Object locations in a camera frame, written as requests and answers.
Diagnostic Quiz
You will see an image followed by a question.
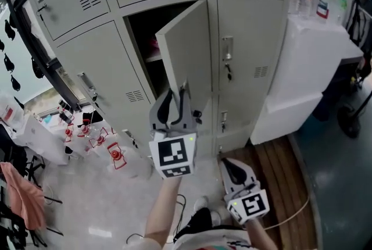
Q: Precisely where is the person's white patterned shirt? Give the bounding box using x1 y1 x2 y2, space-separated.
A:
121 228 253 250

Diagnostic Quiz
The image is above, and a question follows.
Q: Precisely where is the beige floor cable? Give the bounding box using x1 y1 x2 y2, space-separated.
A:
262 197 310 231

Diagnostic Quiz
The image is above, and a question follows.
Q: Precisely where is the black floor cable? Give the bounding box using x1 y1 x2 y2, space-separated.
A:
126 193 187 244

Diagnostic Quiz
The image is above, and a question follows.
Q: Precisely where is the black metal stand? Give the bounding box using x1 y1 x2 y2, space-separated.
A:
0 123 63 247

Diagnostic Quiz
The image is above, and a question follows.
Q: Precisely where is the white low table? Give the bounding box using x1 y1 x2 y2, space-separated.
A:
16 113 88 167

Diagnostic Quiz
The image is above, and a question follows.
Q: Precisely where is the black box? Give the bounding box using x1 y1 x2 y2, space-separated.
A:
82 111 104 127

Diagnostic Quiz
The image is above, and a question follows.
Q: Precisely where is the grey metal locker cabinet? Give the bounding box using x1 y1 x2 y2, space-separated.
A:
20 0 291 165

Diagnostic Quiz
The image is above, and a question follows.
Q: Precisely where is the person's white shoe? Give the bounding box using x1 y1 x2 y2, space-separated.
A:
210 207 231 227
194 196 210 211

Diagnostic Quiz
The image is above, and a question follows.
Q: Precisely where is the red label plastic bottle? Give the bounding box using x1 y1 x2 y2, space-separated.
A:
316 0 332 24

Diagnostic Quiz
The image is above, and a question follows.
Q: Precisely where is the person's left forearm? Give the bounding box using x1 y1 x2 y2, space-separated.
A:
144 176 183 244

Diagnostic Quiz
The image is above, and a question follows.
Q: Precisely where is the person's right forearm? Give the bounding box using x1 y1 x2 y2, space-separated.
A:
246 218 280 250

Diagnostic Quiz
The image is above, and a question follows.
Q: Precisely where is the clear plastic bag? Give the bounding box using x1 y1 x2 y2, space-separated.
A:
0 91 26 130

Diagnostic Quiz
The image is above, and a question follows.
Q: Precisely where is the person's black trouser leg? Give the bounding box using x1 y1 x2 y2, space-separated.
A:
173 207 213 242

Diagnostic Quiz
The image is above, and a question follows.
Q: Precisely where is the red white frame device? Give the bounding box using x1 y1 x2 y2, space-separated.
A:
63 123 75 144
77 123 92 139
106 141 128 170
88 126 110 148

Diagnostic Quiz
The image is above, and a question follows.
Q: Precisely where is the pink item inside locker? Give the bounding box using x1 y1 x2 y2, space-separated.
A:
148 35 160 55

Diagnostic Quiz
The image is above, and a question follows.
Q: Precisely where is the black folding cart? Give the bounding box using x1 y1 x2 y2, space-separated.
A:
347 0 372 48

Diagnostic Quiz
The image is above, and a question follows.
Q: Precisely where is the group of black window ornaments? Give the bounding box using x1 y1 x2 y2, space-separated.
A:
0 19 44 110

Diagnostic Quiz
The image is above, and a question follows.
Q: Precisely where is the black tabletop gadget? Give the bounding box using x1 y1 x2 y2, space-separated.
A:
58 99 76 124

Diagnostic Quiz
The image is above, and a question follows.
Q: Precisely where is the pink cloth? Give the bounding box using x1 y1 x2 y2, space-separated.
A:
0 161 47 231

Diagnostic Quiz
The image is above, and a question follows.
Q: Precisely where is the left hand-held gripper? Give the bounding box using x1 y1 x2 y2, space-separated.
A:
148 78 199 180

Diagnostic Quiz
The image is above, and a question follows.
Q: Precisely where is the grey metal locker door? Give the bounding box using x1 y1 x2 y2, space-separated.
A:
155 0 213 124

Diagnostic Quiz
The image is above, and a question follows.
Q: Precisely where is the green cap plastic bottle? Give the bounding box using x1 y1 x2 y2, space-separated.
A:
335 0 349 24

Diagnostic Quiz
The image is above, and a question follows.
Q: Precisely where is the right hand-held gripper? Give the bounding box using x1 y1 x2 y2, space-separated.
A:
219 156 271 226

